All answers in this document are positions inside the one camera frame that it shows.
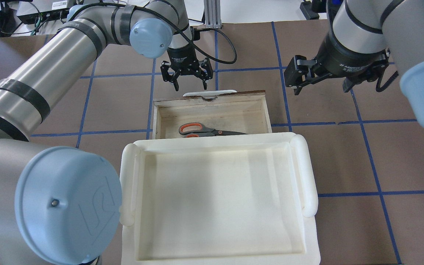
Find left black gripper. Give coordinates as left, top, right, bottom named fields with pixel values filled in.
left=160, top=47, right=213, bottom=92

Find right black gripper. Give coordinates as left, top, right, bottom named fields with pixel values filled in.
left=284, top=40, right=389, bottom=95

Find orange grey handled scissors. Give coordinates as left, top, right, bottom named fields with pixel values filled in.
left=178, top=122, right=246, bottom=138

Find wooden drawer with white handle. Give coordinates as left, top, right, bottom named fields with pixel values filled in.
left=152, top=89, right=272, bottom=139

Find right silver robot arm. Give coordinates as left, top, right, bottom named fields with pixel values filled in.
left=284, top=0, right=424, bottom=128

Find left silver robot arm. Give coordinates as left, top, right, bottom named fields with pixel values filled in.
left=0, top=34, right=202, bottom=172

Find black power adapter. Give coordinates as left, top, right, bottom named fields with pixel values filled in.
left=299, top=0, right=320, bottom=20

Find white plastic tray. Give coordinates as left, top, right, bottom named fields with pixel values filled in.
left=120, top=132, right=321, bottom=265

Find aluminium frame post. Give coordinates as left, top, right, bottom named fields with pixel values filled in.
left=204, top=0, right=222, bottom=29

